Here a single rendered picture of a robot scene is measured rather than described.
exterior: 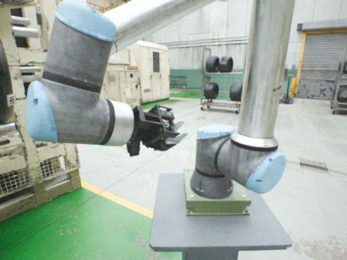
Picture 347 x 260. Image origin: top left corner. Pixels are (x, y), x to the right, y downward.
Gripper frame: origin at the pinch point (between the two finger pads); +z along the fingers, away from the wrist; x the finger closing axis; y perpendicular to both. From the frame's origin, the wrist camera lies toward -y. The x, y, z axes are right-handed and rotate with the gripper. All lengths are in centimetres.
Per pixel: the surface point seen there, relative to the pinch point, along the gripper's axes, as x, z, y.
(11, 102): 48, -31, -64
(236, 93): 235, 466, -106
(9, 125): 43, -30, -77
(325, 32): 496, 982, 234
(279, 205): -40, 157, -33
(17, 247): -11, -13, -154
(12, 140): 36, -28, -80
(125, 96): 319, 258, -328
